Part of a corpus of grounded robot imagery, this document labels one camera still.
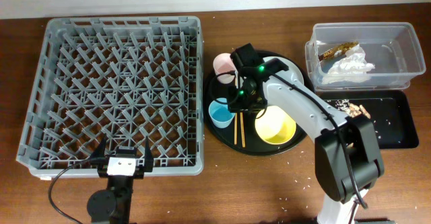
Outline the gold snack wrapper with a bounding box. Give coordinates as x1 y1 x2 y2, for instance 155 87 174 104
318 42 359 61

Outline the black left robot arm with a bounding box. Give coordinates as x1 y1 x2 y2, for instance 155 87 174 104
87 137 154 223

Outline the wooden chopstick right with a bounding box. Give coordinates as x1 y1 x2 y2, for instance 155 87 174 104
237 76 246 148

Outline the wooden chopstick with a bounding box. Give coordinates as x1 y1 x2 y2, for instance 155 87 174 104
234 77 238 145
237 76 246 148

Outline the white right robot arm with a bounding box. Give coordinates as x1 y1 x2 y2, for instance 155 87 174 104
228 54 385 223

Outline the black rectangular tray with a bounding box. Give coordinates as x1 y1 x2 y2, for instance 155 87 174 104
320 90 419 149

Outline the white paper napkin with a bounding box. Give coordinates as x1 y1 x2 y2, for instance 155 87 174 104
322 44 375 85

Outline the wooden chopstick left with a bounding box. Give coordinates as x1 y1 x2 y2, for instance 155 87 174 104
234 77 238 145

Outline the round black tray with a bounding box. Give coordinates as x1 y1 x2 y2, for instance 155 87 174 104
203 71 307 156

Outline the white round plate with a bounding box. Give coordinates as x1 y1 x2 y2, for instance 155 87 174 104
263 56 304 84

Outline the pink plastic cup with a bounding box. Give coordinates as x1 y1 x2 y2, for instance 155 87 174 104
213 53 236 84

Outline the grey dishwasher rack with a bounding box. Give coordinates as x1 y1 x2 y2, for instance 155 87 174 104
16 16 204 180

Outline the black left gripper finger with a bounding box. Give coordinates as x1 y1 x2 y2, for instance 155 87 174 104
143 137 154 172
90 134 107 165

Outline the food scraps pile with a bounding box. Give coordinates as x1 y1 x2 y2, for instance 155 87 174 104
335 100 371 119

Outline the blue plastic cup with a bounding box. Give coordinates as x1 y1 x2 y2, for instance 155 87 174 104
208 98 235 128

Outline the clear plastic waste bin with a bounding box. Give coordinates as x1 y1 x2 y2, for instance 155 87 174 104
305 22 426 91

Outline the yellow bowl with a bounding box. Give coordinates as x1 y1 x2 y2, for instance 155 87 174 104
255 106 297 145

